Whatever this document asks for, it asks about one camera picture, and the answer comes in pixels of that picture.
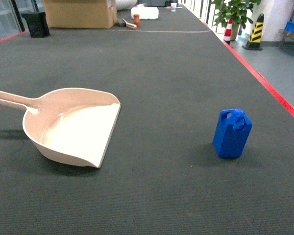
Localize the beige plastic dustpan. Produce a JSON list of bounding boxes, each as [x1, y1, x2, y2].
[[0, 88, 121, 168]]

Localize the blue plastic part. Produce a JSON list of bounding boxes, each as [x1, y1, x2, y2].
[[213, 109, 253, 158]]

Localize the orange bottle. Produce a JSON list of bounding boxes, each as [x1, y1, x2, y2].
[[133, 14, 140, 27]]

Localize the white foam box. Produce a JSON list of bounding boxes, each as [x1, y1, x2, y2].
[[131, 7, 159, 20]]

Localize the red white traffic cone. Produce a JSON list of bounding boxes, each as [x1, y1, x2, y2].
[[223, 18, 233, 45]]

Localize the paper cup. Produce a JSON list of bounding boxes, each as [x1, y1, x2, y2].
[[171, 2, 177, 12]]

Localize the yellow black bollard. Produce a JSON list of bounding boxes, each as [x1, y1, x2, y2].
[[242, 13, 264, 51]]

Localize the large cardboard box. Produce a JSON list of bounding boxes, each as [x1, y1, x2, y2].
[[42, 0, 118, 29]]

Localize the potted green plant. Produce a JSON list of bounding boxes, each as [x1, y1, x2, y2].
[[209, 0, 261, 41]]

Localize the black waste bin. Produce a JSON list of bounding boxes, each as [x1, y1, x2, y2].
[[21, 11, 50, 38]]

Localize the wooden handled brush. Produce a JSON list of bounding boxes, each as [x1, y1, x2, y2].
[[116, 18, 137, 29]]

